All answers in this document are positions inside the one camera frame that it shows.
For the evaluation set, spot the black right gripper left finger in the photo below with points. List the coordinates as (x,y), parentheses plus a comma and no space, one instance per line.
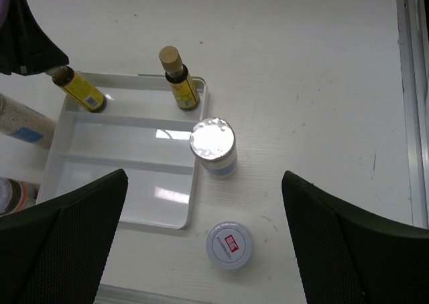
(56,251)

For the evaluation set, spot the silver-lid spice jar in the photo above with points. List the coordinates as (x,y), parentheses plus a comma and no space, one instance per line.
(213,142)
(25,124)

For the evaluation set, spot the right pale white-lid jar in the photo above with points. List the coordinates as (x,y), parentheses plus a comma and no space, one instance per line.
(229,245)

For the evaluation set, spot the white three-compartment tray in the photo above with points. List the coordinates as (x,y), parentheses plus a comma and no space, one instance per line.
(143,132)

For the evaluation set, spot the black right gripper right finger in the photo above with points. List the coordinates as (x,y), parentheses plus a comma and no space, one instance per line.
(346,254)

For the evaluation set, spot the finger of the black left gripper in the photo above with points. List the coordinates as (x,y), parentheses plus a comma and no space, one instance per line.
(25,49)

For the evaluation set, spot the right aluminium frame rail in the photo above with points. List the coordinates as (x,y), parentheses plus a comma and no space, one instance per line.
(412,19)

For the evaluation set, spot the left dark white-lid jar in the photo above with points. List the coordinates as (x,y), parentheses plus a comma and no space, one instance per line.
(17,195)

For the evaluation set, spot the yellow sauce bottle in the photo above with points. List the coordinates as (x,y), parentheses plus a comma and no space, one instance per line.
(78,88)
(178,76)

